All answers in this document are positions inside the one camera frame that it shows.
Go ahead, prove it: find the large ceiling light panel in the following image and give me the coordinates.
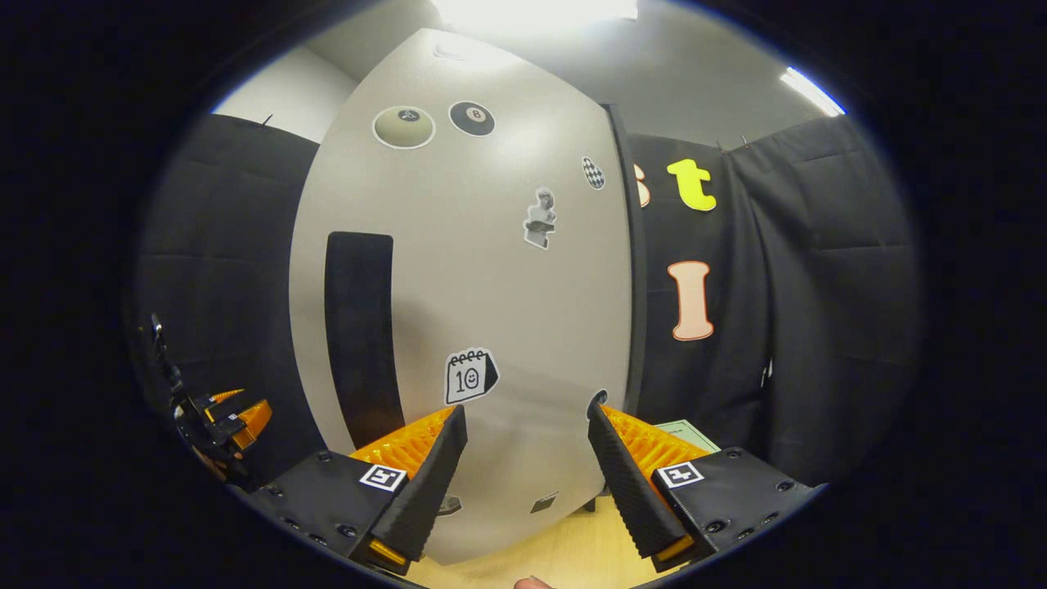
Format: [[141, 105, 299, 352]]
[[434, 0, 640, 35]]

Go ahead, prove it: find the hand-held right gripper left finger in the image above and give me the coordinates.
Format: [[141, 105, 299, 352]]
[[248, 405, 469, 575]]

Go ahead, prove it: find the black backdrop cloth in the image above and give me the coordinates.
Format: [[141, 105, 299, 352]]
[[131, 113, 922, 492]]

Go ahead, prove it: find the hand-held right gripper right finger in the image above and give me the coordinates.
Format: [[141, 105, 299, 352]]
[[587, 401, 827, 573]]

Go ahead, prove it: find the green book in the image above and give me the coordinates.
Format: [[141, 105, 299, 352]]
[[654, 419, 721, 456]]

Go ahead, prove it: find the grey cabinet door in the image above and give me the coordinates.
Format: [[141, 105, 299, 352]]
[[288, 29, 636, 565]]

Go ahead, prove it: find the narrow ceiling light panel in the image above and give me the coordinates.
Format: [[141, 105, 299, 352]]
[[779, 67, 847, 118]]

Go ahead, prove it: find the black door handle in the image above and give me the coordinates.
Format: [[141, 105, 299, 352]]
[[325, 232, 407, 450]]

